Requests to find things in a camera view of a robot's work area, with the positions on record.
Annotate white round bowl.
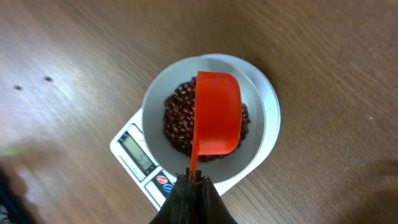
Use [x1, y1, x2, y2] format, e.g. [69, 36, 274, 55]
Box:
[142, 56, 266, 183]

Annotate spilled red bean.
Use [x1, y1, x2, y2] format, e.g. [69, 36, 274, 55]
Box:
[13, 85, 23, 91]
[44, 76, 53, 82]

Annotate orange measuring scoop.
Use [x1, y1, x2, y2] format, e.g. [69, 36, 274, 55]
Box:
[189, 71, 242, 182]

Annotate white digital kitchen scale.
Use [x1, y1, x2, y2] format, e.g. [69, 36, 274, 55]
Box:
[109, 54, 281, 209]

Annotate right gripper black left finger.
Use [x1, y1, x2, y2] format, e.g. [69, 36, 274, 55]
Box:
[149, 174, 195, 224]

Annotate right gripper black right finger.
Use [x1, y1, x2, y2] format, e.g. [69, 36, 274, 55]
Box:
[195, 176, 237, 224]

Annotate red beans in bowl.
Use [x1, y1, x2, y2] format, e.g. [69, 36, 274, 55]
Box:
[163, 77, 251, 162]

